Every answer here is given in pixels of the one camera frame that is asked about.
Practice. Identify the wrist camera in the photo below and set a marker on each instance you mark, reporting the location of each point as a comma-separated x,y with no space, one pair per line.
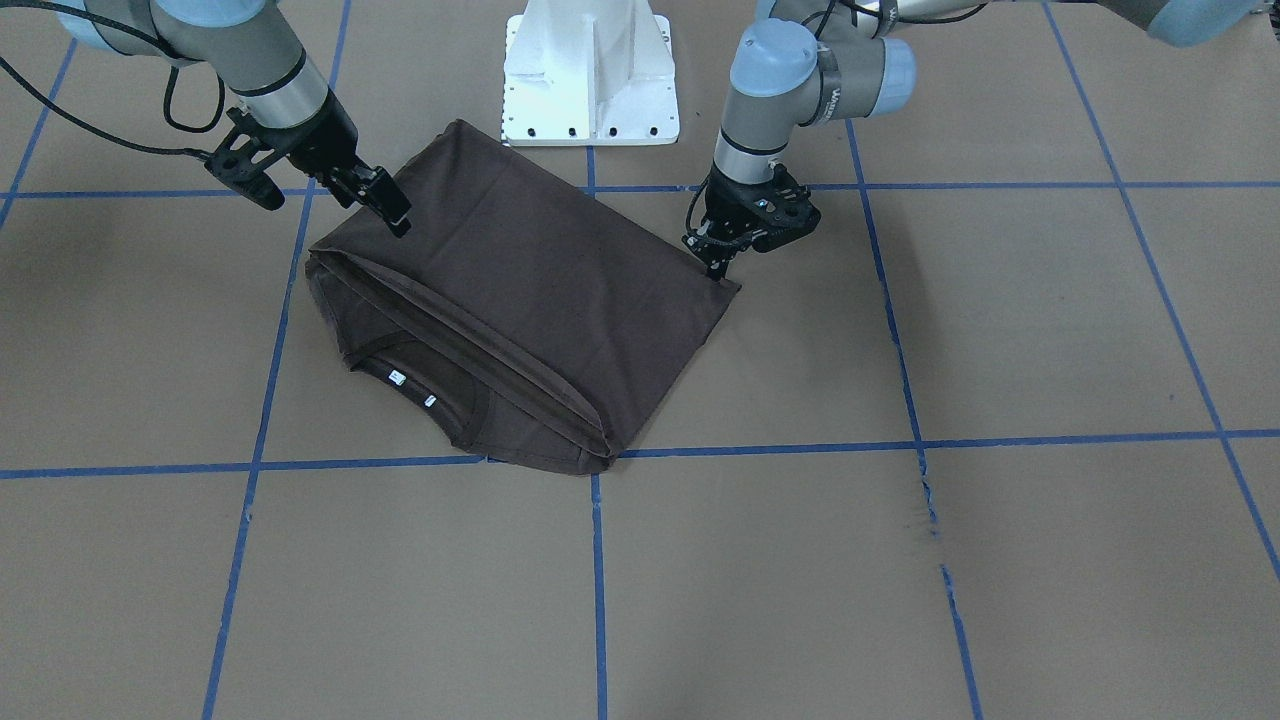
783,211
241,161

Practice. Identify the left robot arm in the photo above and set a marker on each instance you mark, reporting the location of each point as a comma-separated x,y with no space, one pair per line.
821,104

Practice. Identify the blue tape line near crosswise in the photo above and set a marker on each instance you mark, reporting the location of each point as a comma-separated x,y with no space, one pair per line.
688,188

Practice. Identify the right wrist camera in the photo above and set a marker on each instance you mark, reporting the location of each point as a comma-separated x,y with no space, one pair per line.
241,161

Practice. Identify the blue tape line lengthwise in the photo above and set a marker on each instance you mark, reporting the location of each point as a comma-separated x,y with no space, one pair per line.
900,380
209,709

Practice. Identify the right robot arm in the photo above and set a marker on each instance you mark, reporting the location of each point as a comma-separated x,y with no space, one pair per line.
249,44

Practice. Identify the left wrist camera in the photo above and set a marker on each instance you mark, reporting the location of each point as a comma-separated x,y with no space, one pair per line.
783,211

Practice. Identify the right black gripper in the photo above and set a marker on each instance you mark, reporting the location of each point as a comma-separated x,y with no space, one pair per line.
325,140

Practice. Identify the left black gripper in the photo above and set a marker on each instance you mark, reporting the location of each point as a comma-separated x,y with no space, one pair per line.
737,203

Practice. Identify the dark brown t-shirt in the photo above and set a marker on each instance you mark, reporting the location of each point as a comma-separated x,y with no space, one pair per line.
533,324

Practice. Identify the white mounting plate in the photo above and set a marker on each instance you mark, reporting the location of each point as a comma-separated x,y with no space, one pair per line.
589,73

